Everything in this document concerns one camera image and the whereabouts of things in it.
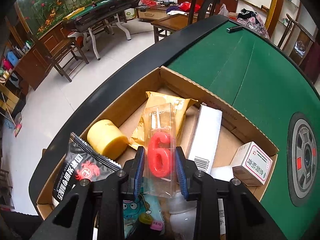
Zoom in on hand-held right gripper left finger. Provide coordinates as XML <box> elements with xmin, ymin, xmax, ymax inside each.
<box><xmin>30</xmin><ymin>146</ymin><xmax>145</xmax><ymax>240</ymax></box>

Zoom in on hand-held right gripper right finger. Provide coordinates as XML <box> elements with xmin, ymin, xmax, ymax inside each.
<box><xmin>176</xmin><ymin>146</ymin><xmax>288</xmax><ymax>240</ymax></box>

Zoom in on boxed red number candle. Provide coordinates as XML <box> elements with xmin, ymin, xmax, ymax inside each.
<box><xmin>143</xmin><ymin>102</ymin><xmax>177</xmax><ymax>198</ymax></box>

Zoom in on teal tissue pack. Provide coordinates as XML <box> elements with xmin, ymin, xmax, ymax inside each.
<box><xmin>123</xmin><ymin>194</ymin><xmax>163</xmax><ymax>240</ymax></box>

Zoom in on white bottle plain label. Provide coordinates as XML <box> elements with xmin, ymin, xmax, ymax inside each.
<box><xmin>210</xmin><ymin>166</ymin><xmax>236</xmax><ymax>182</ymax></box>

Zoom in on white bottle red text label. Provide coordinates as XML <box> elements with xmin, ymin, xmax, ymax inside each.
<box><xmin>167</xmin><ymin>195</ymin><xmax>198</xmax><ymax>240</ymax></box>

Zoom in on long white barcode box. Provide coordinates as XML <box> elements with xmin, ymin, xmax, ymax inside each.
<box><xmin>187</xmin><ymin>102</ymin><xmax>223</xmax><ymax>173</ymax></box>

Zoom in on yellow foam cylinder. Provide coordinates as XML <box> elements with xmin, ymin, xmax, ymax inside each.
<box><xmin>87</xmin><ymin>119</ymin><xmax>128</xmax><ymax>160</ymax></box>

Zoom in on black foil packet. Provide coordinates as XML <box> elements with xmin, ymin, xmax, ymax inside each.
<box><xmin>52</xmin><ymin>132</ymin><xmax>122</xmax><ymax>205</ymax></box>

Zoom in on shallow cardboard box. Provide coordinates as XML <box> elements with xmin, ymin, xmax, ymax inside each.
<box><xmin>36</xmin><ymin>66</ymin><xmax>279</xmax><ymax>218</ymax></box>

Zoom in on yellow foil packet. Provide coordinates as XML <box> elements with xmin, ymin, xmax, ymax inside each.
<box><xmin>128</xmin><ymin>91</ymin><xmax>199</xmax><ymax>150</ymax></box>

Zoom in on small white medicine box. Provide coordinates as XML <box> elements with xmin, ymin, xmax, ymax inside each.
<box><xmin>232</xmin><ymin>141</ymin><xmax>273</xmax><ymax>186</ymax></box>

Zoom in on round table centre panel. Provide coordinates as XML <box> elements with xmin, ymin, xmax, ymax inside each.
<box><xmin>287</xmin><ymin>112</ymin><xmax>320</xmax><ymax>207</ymax></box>

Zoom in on broom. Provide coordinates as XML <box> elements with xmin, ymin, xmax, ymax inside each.
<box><xmin>0</xmin><ymin>92</ymin><xmax>23</xmax><ymax>137</ymax></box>

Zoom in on brown wooden side chair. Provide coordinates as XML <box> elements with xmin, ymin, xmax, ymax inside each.
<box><xmin>27</xmin><ymin>34</ymin><xmax>89</xmax><ymax>82</ymax></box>

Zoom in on cream round appliance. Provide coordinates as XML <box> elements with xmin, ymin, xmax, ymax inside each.
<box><xmin>125</xmin><ymin>7</ymin><xmax>137</xmax><ymax>20</ymax></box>

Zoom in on low wooden cabinet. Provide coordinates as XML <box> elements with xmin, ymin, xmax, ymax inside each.
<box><xmin>136</xmin><ymin>5</ymin><xmax>175</xmax><ymax>20</ymax></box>

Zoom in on folding mahjong table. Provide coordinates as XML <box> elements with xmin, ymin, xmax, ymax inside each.
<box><xmin>61</xmin><ymin>0</ymin><xmax>140</xmax><ymax>60</ymax></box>

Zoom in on floral cloth bag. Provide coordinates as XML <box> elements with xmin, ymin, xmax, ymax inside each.
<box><xmin>236</xmin><ymin>9</ymin><xmax>270</xmax><ymax>39</ymax></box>

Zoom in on blue plastic container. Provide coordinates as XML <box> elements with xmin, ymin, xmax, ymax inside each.
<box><xmin>6</xmin><ymin>51</ymin><xmax>19</xmax><ymax>65</ymax></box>

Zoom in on dark red garment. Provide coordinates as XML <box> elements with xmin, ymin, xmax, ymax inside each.
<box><xmin>300</xmin><ymin>47</ymin><xmax>320</xmax><ymax>83</ymax></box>

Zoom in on carved wooden armchair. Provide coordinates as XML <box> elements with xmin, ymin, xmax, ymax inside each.
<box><xmin>277</xmin><ymin>14</ymin><xmax>315</xmax><ymax>65</ymax></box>

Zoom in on flower wall mural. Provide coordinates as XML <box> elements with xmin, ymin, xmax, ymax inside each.
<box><xmin>15</xmin><ymin>0</ymin><xmax>118</xmax><ymax>39</ymax></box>

